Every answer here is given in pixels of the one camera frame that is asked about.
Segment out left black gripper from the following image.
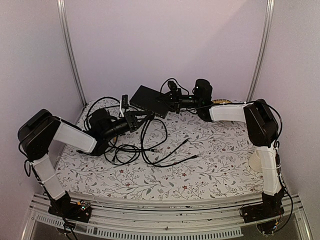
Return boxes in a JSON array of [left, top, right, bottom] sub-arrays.
[[102, 110, 151, 141]]

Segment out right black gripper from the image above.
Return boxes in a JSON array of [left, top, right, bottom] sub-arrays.
[[157, 86, 203, 113]]

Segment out black network switch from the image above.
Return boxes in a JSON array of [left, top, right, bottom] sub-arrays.
[[129, 85, 169, 119]]

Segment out black ethernet cable pulled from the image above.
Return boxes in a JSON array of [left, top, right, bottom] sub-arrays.
[[83, 96, 124, 131]]

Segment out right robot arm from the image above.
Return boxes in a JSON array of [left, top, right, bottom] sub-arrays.
[[159, 78, 285, 218]]

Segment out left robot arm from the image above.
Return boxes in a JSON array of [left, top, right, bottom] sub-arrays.
[[17, 108, 154, 217]]

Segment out woven bamboo tray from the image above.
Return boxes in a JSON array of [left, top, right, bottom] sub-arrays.
[[212, 99, 232, 104]]

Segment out floral table mat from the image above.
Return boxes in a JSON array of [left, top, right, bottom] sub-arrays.
[[55, 112, 264, 201]]

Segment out cream ribbed cup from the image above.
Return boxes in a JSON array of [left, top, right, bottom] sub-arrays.
[[248, 150, 262, 173]]

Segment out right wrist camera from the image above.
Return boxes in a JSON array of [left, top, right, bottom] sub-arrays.
[[167, 80, 178, 92]]

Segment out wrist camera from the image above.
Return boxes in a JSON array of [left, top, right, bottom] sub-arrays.
[[119, 94, 129, 117], [167, 80, 178, 92]]

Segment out black cable bundle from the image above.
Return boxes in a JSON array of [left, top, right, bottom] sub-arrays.
[[139, 117, 198, 168]]

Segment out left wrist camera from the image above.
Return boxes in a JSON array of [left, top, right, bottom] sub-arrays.
[[119, 94, 129, 117]]

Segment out front aluminium rail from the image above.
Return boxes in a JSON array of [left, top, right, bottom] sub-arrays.
[[22, 192, 313, 238]]

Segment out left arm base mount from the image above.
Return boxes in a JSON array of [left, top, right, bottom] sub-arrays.
[[48, 197, 92, 223]]

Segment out right aluminium frame post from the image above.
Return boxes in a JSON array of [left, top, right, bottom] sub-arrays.
[[246, 0, 275, 102]]

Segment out aluminium frame post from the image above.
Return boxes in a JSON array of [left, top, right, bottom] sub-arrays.
[[246, 0, 275, 102], [56, 0, 87, 107]]

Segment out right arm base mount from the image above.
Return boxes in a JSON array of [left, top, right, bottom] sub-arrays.
[[239, 199, 285, 223]]

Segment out left aluminium frame post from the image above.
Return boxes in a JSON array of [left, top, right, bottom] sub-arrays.
[[56, 0, 87, 107]]

